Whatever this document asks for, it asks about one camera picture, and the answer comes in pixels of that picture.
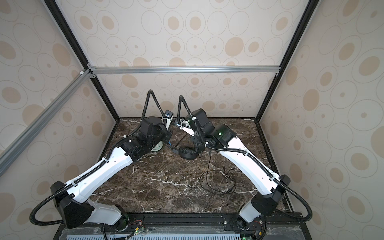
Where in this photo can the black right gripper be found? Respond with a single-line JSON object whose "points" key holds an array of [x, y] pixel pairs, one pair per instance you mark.
{"points": [[195, 139]]}

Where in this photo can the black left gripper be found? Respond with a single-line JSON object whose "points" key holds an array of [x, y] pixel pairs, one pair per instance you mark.
{"points": [[168, 135]]}

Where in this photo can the mint green headphones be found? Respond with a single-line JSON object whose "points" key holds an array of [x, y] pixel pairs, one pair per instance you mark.
{"points": [[157, 147]]}

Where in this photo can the black blue headphones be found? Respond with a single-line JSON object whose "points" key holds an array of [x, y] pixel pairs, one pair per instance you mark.
{"points": [[186, 153]]}

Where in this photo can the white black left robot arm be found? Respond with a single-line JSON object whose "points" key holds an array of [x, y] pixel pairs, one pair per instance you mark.
{"points": [[72, 199]]}

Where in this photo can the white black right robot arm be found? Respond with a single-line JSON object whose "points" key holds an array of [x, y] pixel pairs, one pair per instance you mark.
{"points": [[223, 140]]}

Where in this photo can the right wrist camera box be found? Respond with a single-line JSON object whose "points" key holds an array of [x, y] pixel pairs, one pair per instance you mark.
{"points": [[185, 126]]}

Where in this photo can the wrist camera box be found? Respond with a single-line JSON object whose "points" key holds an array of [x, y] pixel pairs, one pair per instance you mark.
{"points": [[185, 126], [168, 118]]}

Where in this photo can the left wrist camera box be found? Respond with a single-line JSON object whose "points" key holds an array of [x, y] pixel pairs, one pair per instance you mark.
{"points": [[168, 118]]}

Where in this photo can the silver aluminium back rail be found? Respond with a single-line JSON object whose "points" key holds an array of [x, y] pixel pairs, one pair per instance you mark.
{"points": [[185, 70]]}

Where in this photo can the silver aluminium rail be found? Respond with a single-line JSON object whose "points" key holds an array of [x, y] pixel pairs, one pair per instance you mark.
{"points": [[185, 70], [22, 142]]}

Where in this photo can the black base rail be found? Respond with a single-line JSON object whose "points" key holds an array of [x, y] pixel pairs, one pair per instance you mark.
{"points": [[191, 226]]}

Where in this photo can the silver aluminium left rail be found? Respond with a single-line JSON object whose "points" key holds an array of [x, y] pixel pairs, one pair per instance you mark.
{"points": [[22, 142]]}

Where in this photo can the black vertical frame post left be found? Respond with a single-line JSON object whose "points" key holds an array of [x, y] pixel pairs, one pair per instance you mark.
{"points": [[59, 18]]}

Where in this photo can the black vertical frame post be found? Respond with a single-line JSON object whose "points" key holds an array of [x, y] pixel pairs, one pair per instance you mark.
{"points": [[59, 18], [302, 25]]}

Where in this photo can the black vertical frame post right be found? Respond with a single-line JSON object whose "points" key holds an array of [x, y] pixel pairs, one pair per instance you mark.
{"points": [[302, 25]]}

